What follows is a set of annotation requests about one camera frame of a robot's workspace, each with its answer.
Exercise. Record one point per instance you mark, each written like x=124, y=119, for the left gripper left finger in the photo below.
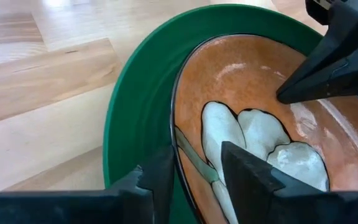
x=160, y=180

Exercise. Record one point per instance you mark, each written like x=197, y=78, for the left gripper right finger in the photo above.
x=247, y=186

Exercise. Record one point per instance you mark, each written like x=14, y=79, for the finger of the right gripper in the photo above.
x=346, y=62

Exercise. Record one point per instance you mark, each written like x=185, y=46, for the green plate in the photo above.
x=141, y=93

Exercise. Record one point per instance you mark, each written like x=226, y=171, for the orange plate white flower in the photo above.
x=244, y=71

